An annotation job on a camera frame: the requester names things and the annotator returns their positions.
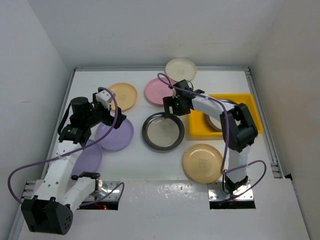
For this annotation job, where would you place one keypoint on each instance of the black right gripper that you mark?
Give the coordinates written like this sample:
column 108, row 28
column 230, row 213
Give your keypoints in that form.
column 170, row 101

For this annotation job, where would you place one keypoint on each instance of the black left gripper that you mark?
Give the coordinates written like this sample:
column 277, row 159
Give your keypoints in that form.
column 109, row 119

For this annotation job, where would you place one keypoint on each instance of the metal rimmed plate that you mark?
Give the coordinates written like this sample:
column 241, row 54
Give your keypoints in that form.
column 214, row 123
column 163, row 133

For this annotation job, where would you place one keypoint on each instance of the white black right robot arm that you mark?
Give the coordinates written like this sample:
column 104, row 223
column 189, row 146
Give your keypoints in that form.
column 237, row 125

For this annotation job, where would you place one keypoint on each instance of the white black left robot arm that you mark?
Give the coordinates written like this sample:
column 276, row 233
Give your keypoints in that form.
column 52, row 206

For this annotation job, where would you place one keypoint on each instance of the yellow plastic bin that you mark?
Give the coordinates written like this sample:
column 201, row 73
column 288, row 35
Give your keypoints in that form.
column 199, row 126

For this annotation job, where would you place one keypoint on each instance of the orange plate near bin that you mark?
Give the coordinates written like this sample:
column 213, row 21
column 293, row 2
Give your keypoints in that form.
column 202, row 163

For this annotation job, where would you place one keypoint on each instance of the purple plate centre left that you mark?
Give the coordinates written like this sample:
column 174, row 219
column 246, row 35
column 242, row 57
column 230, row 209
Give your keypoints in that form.
column 119, row 138

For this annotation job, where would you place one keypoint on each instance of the purple plate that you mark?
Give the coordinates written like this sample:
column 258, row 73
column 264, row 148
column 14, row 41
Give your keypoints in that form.
column 87, row 160
column 119, row 138

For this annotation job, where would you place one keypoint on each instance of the pink plate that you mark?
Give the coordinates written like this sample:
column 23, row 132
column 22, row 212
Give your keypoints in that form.
column 156, row 90

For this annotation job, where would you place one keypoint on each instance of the purple plate near left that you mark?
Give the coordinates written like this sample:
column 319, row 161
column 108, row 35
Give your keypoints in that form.
column 87, row 160

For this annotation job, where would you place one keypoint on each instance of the orange plate far left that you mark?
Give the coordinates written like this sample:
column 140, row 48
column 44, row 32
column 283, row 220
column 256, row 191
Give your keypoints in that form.
column 126, row 95

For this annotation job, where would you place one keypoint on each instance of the cream white plate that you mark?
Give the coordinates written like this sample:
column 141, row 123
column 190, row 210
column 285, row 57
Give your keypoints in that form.
column 181, row 69

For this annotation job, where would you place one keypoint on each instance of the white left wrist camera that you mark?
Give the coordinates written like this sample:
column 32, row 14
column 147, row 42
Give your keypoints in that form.
column 105, row 98

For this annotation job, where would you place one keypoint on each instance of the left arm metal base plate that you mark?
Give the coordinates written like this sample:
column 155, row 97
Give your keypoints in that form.
column 106, row 188

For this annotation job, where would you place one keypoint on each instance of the aluminium table frame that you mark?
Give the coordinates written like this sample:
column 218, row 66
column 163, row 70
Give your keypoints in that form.
column 159, row 202

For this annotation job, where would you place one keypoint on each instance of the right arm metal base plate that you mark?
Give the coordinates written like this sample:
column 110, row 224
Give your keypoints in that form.
column 217, row 194

